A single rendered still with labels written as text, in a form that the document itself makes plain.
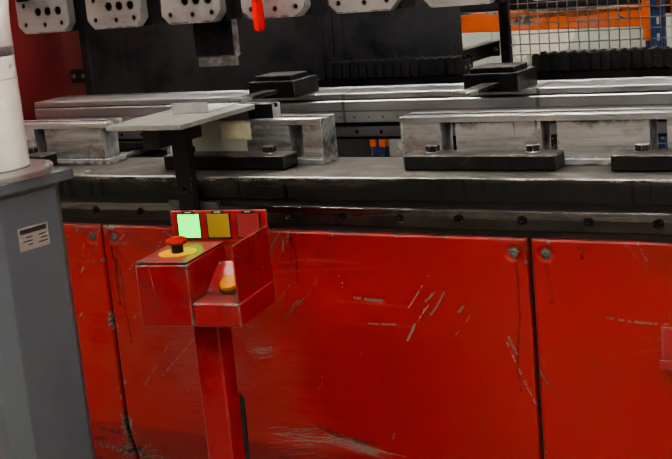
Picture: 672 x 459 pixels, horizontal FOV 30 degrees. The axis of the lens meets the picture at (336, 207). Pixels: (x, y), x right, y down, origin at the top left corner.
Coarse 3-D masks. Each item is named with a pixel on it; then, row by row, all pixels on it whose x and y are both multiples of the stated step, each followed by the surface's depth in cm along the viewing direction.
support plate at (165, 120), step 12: (228, 108) 256; (240, 108) 254; (252, 108) 258; (132, 120) 251; (144, 120) 249; (156, 120) 247; (168, 120) 245; (180, 120) 244; (192, 120) 242; (204, 120) 244
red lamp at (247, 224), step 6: (240, 216) 233; (246, 216) 233; (252, 216) 232; (258, 216) 232; (240, 222) 234; (246, 222) 233; (252, 222) 233; (258, 222) 232; (240, 228) 234; (246, 228) 233; (252, 228) 233; (258, 228) 233; (240, 234) 234; (246, 234) 234
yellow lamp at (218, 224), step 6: (210, 216) 236; (216, 216) 235; (222, 216) 235; (210, 222) 236; (216, 222) 235; (222, 222) 235; (228, 222) 234; (210, 228) 236; (216, 228) 236; (222, 228) 235; (228, 228) 235; (210, 234) 236; (216, 234) 236; (222, 234) 235; (228, 234) 235
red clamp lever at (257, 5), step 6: (252, 0) 246; (258, 0) 246; (252, 6) 247; (258, 6) 246; (252, 12) 247; (258, 12) 247; (258, 18) 247; (258, 24) 247; (264, 24) 248; (258, 30) 247
